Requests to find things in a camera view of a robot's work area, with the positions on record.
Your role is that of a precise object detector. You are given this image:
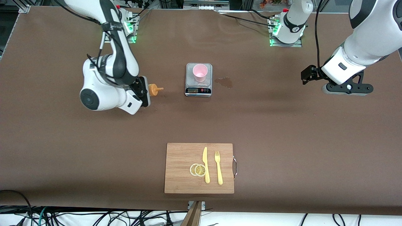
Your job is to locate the pink cup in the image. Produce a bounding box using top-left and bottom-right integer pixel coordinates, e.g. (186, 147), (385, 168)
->
(193, 64), (209, 83)

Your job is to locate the clear squeeze bottle orange cap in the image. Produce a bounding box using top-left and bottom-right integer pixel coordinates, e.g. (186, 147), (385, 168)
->
(148, 83), (164, 97)

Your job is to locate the brown table cover sheet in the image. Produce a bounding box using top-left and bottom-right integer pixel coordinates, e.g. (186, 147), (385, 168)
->
(0, 6), (402, 217)

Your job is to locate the brown liquid puddle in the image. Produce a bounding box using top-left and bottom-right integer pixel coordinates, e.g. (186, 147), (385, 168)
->
(215, 77), (234, 89)

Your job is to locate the silver digital kitchen scale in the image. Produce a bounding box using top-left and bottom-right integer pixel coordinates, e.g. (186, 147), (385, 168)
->
(185, 63), (213, 97)

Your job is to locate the white power strip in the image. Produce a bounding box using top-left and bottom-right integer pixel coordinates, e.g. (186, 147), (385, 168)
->
(184, 0), (230, 10)

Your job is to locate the yellow plastic fork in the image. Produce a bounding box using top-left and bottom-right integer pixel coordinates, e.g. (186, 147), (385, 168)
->
(214, 151), (223, 185)

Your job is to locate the yellow plastic knife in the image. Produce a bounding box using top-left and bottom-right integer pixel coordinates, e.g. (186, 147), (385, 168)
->
(202, 147), (210, 184)

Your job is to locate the wooden cutting board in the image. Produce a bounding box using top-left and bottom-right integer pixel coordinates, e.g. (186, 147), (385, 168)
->
(164, 143), (235, 194)

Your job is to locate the wooden beam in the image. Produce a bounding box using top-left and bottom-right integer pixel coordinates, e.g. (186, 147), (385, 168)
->
(182, 201), (203, 226)

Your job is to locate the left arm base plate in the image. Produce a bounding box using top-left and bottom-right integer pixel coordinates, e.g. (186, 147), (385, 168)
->
(269, 16), (303, 47)

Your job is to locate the metal bracket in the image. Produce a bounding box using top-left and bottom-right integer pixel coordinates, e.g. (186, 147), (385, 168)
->
(187, 201), (206, 211)

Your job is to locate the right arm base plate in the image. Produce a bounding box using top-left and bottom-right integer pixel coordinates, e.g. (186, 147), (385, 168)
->
(124, 9), (138, 44)

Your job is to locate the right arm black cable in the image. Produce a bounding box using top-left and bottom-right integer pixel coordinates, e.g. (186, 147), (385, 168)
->
(63, 0), (126, 82)

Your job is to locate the aluminium frame profile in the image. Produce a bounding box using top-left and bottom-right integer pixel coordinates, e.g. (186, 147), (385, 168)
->
(17, 0), (32, 13)

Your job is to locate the teal cable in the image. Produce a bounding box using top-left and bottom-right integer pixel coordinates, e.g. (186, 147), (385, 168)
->
(38, 207), (48, 226)

